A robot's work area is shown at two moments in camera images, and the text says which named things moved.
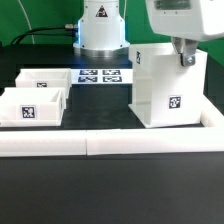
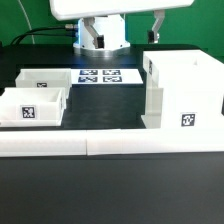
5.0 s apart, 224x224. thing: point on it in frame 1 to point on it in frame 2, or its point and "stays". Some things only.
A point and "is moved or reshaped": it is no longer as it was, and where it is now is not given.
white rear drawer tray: x=45 y=78 stays
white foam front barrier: x=62 y=143 stays
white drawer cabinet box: x=164 y=91 is moved or reshaped
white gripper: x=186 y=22 to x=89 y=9
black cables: x=52 y=31 stays
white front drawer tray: x=33 y=106 stays
